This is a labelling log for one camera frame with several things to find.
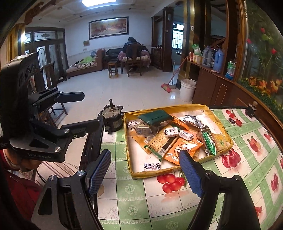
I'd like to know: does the orange snack packet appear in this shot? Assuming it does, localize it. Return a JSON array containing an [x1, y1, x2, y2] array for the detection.
[[164, 137, 203, 165]]

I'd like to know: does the dark silver foil bag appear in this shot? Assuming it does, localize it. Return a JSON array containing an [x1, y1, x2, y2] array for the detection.
[[196, 126, 217, 156]]

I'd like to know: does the white patterned candy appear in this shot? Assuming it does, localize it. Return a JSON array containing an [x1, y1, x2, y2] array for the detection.
[[179, 130, 194, 141], [164, 127, 179, 138]]

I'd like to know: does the green edged cracker pack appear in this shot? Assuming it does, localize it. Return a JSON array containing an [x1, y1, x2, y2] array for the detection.
[[146, 125, 178, 162]]

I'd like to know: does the orange label cracker pack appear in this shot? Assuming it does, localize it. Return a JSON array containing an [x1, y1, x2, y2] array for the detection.
[[129, 129, 152, 155]]

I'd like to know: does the silver foil snack packet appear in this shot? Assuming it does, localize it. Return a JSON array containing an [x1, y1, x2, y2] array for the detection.
[[181, 115, 204, 129]]

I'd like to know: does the beige label clear bag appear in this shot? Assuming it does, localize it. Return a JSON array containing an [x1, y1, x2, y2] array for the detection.
[[135, 120, 171, 137]]

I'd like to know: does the dark green pouch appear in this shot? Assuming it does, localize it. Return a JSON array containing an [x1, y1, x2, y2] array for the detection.
[[138, 110, 173, 126]]

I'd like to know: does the yellow cracker pack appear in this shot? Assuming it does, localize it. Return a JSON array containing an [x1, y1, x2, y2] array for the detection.
[[211, 133, 228, 153]]

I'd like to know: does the orange wrapper snack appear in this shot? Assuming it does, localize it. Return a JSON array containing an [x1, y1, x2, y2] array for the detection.
[[172, 116, 189, 130]]

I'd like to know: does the person's left hand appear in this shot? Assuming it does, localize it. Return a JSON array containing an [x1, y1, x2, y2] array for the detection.
[[3, 149, 42, 172]]

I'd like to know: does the green fruit print tablecloth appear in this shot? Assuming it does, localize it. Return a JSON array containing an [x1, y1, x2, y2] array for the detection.
[[98, 109, 282, 229]]

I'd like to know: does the electric motor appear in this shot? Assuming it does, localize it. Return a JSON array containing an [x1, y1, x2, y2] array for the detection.
[[98, 99, 123, 133]]

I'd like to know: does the yellow taped cardboard tray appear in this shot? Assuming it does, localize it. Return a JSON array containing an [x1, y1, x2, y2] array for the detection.
[[123, 104, 233, 179]]

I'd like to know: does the brown sofa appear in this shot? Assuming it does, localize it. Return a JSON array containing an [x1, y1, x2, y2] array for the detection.
[[66, 48, 106, 78]]

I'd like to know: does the small black jar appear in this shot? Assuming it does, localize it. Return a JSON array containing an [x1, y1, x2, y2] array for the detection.
[[245, 101, 258, 118]]

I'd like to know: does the white plastic bucket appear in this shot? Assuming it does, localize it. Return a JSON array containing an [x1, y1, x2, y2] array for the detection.
[[180, 79, 197, 103]]

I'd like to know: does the red broom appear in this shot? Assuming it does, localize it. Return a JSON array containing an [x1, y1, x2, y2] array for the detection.
[[161, 56, 188, 93]]

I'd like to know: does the small wooden stool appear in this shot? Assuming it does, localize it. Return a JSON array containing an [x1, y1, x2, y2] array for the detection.
[[108, 60, 119, 78]]

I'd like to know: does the blue thermos jug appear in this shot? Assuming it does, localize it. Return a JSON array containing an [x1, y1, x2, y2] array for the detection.
[[213, 49, 224, 73]]

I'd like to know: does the grey thermos jug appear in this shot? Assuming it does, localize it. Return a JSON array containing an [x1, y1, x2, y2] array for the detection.
[[201, 46, 213, 68]]

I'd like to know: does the wooden chair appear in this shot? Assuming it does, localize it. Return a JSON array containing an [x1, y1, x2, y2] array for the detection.
[[125, 50, 142, 77]]

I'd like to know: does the seated person in black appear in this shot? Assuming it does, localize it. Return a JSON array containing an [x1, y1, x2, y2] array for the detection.
[[122, 37, 142, 58]]

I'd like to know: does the framed landscape painting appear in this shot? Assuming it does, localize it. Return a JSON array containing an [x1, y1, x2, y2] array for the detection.
[[88, 16, 129, 40]]

